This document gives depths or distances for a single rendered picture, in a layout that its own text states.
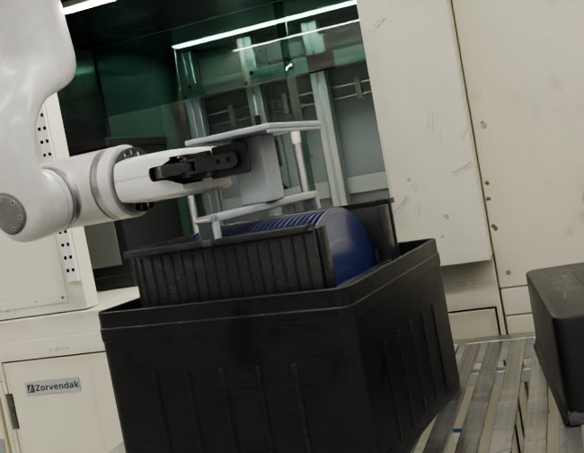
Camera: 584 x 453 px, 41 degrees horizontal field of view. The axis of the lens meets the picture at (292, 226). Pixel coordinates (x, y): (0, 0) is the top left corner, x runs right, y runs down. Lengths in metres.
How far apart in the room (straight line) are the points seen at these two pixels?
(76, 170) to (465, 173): 0.51
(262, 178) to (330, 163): 1.24
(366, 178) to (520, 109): 0.99
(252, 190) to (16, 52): 0.31
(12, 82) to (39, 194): 0.13
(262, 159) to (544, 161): 0.46
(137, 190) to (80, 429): 0.68
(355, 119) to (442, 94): 1.01
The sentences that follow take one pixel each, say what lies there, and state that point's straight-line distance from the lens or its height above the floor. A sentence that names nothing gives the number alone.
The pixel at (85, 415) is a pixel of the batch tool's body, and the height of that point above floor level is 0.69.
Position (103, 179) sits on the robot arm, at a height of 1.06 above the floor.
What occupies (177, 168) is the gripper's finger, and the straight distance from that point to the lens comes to 0.80.
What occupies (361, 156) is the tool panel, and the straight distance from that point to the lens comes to 2.08.
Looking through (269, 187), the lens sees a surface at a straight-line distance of 0.81.
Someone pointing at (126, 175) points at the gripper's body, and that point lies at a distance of 0.87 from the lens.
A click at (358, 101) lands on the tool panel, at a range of 2.09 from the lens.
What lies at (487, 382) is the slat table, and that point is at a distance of 0.94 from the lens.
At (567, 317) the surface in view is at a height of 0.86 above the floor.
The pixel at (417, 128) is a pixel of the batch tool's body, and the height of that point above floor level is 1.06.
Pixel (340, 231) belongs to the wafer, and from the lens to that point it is 0.81.
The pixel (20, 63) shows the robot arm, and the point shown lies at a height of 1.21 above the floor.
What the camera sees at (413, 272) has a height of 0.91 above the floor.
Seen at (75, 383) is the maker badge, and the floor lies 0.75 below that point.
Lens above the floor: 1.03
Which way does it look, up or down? 4 degrees down
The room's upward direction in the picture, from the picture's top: 10 degrees counter-clockwise
